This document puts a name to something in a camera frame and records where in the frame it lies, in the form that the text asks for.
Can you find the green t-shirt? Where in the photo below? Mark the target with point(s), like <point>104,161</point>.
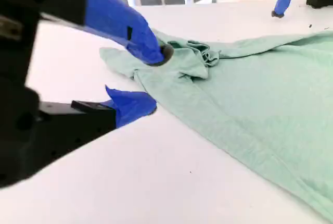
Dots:
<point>247,91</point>

